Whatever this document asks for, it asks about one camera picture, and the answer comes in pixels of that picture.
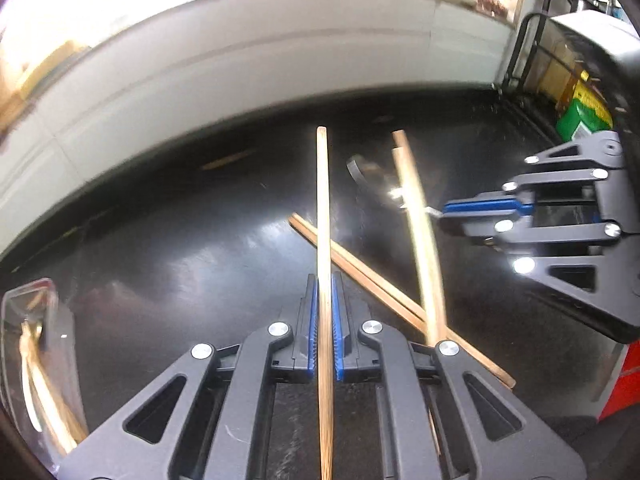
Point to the clear plastic tray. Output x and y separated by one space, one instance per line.
10 310

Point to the red container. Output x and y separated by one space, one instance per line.
625 385

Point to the chili flake jar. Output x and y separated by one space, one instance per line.
492 2

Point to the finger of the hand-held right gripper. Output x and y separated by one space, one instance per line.
550 232
480 207

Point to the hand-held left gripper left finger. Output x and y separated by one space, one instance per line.
312 330

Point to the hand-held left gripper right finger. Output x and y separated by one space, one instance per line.
338 332

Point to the green box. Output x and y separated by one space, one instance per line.
580 120

